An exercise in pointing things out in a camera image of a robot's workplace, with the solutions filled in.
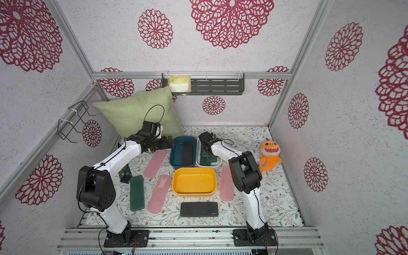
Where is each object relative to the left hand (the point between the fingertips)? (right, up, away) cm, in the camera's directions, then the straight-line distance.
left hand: (168, 144), depth 91 cm
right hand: (+24, -4, +10) cm, 26 cm away
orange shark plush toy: (+61, -4, +6) cm, 61 cm away
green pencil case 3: (+21, -6, +1) cm, 22 cm away
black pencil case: (+9, -7, +13) cm, 17 cm away
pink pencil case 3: (+34, -25, +3) cm, 43 cm away
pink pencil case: (-10, -13, +9) cm, 19 cm away
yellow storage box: (+15, -22, +1) cm, 27 cm away
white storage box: (+16, -5, +12) cm, 21 cm away
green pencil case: (-15, -26, -7) cm, 31 cm away
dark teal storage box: (+2, -5, +15) cm, 16 cm away
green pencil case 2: (+20, -10, +7) cm, 24 cm away
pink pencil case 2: (-5, -31, -7) cm, 32 cm away
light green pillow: (-20, +17, -6) cm, 27 cm away
